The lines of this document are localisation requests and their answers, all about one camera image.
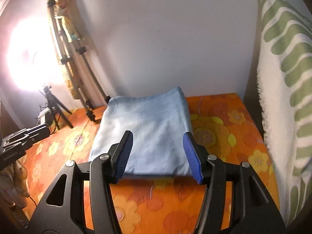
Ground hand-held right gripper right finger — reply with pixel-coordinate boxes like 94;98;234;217
182;132;287;234

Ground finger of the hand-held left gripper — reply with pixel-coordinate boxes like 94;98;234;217
7;124;50;142
2;133;50;153

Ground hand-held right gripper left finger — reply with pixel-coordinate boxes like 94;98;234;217
27;130;134;234

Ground light blue denim pants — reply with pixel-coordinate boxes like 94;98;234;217
88;86;194;177

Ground white power strip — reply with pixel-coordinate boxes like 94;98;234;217
36;110;49;123

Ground small black tripod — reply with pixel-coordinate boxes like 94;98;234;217
38;84;74;129

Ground orange floral bed sheet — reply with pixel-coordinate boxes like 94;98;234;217
23;93;281;234

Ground tall grey tripod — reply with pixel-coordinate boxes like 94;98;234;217
47;0;111;122

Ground green striped white blanket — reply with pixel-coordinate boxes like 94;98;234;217
241;0;312;227

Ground bright ring light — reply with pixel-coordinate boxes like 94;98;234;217
5;17;64;90

